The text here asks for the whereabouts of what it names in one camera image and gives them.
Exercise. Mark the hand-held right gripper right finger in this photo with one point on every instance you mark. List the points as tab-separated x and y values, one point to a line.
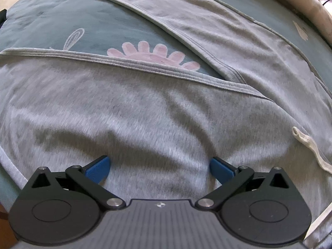
221	170

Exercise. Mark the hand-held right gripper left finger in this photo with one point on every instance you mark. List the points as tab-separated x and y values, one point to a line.
98	170

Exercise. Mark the teal floral bed sheet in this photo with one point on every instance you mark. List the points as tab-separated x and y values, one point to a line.
77	18

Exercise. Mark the pink floral folded quilt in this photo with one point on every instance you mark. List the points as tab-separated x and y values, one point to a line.
298	2

